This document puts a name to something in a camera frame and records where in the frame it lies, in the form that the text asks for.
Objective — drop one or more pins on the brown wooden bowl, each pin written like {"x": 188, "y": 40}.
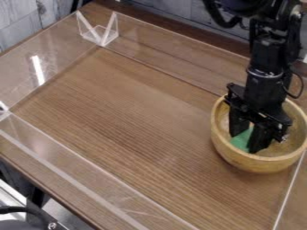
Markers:
{"x": 272, "y": 160}

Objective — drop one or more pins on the clear acrylic corner bracket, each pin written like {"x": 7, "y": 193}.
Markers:
{"x": 102, "y": 35}

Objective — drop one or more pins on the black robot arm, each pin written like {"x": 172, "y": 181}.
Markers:
{"x": 276, "y": 44}

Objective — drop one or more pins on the green rectangular block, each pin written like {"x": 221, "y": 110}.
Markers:
{"x": 241, "y": 140}

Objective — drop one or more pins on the black metal bracket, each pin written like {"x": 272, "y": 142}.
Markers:
{"x": 57, "y": 216}

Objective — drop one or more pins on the clear acrylic barrier walls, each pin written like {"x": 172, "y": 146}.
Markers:
{"x": 106, "y": 126}

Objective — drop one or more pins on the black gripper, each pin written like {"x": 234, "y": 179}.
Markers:
{"x": 257, "y": 103}

